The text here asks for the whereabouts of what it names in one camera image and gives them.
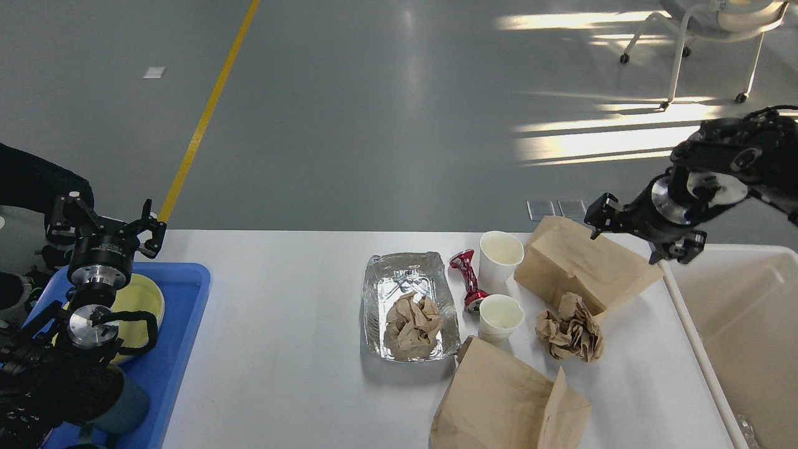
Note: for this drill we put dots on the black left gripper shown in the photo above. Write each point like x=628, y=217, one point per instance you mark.
x=105, y=259

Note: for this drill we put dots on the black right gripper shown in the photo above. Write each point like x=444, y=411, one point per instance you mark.
x=665, y=213

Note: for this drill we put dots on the yellow plate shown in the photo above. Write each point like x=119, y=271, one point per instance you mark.
x=146, y=299

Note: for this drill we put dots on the brown paper ball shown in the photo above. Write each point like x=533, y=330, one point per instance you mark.
x=572, y=331

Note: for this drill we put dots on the white paper cup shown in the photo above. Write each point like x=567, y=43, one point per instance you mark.
x=499, y=317
x=500, y=254

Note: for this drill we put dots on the white paper cup front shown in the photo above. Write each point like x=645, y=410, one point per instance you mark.
x=499, y=317

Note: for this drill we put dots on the dark green mug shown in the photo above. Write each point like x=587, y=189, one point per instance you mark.
x=124, y=408

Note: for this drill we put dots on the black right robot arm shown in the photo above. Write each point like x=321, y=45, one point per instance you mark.
x=725, y=162

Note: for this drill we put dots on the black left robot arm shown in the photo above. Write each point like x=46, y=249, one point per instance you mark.
x=25, y=424

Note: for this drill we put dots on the blue plastic tray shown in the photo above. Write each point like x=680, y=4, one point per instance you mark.
x=168, y=374

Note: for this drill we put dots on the small grey floor plate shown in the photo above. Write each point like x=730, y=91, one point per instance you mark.
x=538, y=210

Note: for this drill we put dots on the white plastic bin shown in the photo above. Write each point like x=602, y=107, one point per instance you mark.
x=738, y=305

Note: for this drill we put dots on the crushed red can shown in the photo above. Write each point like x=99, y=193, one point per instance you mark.
x=462, y=262

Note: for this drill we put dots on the white rolling chair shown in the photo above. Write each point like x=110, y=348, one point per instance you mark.
x=713, y=21

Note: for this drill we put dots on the large brown paper bag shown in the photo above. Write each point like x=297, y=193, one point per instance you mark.
x=495, y=400

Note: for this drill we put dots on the crumpled brown paper in tray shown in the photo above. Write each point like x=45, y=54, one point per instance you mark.
x=412, y=326

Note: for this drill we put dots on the aluminium foil tray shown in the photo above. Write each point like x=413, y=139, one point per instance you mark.
x=389, y=276

